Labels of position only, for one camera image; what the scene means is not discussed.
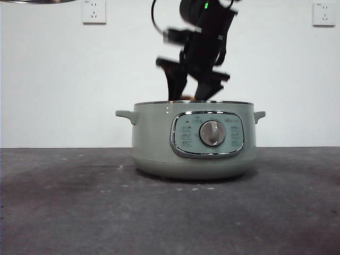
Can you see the white wall socket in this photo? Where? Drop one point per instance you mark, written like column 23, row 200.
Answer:
column 94, row 13
column 323, row 14

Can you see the glass lid with green knob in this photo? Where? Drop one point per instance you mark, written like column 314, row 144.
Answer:
column 40, row 1

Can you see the brown potato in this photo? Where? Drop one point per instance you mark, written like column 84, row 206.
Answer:
column 189, row 97

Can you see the sage green electric pot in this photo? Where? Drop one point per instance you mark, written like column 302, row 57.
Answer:
column 151, row 138

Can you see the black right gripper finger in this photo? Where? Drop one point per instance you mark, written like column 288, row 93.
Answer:
column 175, row 79
column 210, row 87

